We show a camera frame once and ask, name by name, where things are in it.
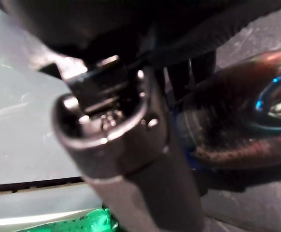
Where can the green Sprite bottle yellow cap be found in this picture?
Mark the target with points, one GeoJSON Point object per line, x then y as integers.
{"type": "Point", "coordinates": [94, 222]}

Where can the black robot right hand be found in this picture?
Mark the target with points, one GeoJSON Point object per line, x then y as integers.
{"type": "Point", "coordinates": [135, 169]}

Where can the Pepsi cola bottle blue cap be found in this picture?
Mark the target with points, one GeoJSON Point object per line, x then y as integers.
{"type": "Point", "coordinates": [227, 116]}

